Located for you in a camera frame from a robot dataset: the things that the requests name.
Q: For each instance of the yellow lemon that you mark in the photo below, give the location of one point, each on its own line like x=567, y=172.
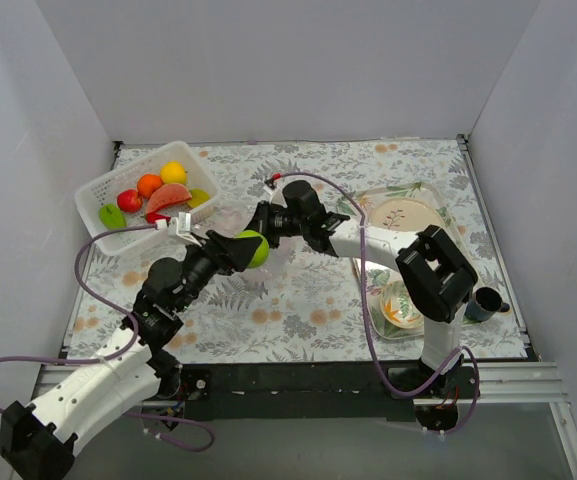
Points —
x=173, y=172

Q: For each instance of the red chili pepper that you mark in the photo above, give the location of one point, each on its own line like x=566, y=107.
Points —
x=153, y=217

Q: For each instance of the pink and cream plate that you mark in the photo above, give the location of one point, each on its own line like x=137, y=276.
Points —
x=405, y=215

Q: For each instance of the aluminium frame rail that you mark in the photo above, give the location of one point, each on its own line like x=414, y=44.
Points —
x=495, y=383

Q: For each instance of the clear zip top bag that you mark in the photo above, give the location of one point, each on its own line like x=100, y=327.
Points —
x=230, y=219

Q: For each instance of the floral bowl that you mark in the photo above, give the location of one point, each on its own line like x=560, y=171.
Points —
x=397, y=307

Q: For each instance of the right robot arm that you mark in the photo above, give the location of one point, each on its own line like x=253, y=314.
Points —
x=437, y=276

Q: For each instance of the watermelon slice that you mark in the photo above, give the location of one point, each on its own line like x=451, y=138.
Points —
x=167, y=195

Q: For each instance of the yellow bell pepper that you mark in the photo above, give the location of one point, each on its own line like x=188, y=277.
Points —
x=198, y=198

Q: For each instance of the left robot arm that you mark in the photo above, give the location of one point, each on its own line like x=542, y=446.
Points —
x=41, y=440

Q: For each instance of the floral tablecloth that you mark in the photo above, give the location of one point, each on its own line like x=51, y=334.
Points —
x=314, y=312

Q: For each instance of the dark blue mug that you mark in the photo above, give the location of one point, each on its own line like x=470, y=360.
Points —
x=484, y=304

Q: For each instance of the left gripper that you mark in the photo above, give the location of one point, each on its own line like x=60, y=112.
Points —
x=213, y=248

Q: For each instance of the red apple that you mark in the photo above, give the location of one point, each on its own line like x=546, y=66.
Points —
x=129, y=201

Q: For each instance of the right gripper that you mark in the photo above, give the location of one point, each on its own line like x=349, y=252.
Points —
x=261, y=220

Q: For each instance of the floral serving tray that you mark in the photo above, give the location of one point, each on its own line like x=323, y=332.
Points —
x=378, y=276

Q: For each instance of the green starfruit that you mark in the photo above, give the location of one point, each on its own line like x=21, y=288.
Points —
x=112, y=217

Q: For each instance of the orange fruit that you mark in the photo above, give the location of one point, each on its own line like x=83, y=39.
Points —
x=148, y=184

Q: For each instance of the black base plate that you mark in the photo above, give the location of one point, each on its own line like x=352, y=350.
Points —
x=312, y=390

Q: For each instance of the white plastic basket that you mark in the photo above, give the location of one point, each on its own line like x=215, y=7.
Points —
x=139, y=235

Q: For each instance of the green apple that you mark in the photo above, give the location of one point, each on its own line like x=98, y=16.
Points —
x=262, y=251

